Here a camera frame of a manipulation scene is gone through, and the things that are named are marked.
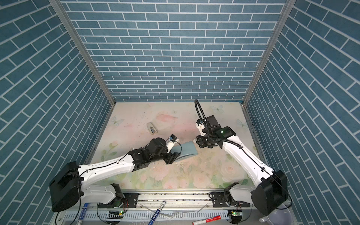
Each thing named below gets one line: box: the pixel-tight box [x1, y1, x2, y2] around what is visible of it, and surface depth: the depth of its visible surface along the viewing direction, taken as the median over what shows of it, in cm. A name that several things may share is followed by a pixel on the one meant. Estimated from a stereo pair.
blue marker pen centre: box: [148, 200, 167, 225], surface depth 71 cm
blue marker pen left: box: [76, 202, 89, 225], surface depth 69 cm
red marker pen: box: [192, 215, 222, 225], surface depth 69 cm
